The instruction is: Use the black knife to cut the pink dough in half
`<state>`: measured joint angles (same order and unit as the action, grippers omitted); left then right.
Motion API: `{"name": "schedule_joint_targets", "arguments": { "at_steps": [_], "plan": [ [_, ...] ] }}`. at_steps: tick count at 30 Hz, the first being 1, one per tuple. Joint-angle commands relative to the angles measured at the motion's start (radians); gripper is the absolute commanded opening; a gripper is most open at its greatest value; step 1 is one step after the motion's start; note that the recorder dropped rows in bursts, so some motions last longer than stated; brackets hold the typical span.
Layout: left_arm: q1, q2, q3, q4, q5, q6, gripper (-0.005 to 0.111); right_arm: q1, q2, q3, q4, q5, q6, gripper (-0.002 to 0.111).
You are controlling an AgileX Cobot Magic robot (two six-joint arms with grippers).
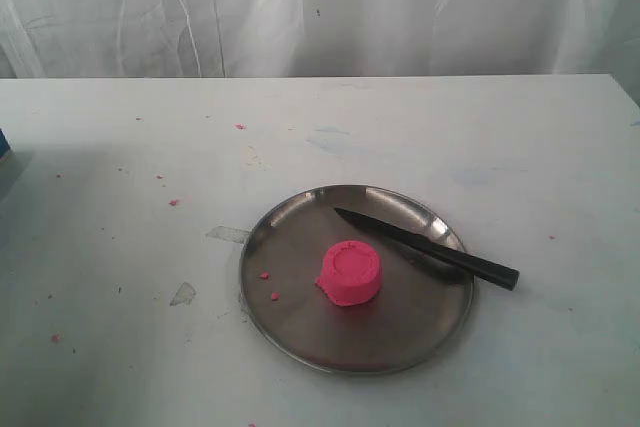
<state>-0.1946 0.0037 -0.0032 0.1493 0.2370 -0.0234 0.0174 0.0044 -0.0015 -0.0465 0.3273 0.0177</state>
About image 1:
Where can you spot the clear tape piece upper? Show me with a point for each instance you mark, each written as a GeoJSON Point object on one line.
{"type": "Point", "coordinates": [228, 234]}

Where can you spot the blue box at table edge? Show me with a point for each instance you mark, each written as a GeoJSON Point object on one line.
{"type": "Point", "coordinates": [5, 148]}

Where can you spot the clear tape piece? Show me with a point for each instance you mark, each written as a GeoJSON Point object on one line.
{"type": "Point", "coordinates": [184, 295]}
{"type": "Point", "coordinates": [228, 234]}

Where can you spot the round steel plate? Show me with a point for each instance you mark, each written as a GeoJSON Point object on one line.
{"type": "Point", "coordinates": [421, 308]}

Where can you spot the pink clay lump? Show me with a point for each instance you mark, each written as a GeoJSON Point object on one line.
{"type": "Point", "coordinates": [351, 273]}

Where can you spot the clear tape piece lower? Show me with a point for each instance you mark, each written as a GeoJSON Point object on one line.
{"type": "Point", "coordinates": [184, 295]}

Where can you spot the white backdrop curtain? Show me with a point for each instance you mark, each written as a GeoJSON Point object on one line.
{"type": "Point", "coordinates": [277, 38]}

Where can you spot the black knife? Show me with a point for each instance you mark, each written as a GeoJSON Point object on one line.
{"type": "Point", "coordinates": [497, 274]}

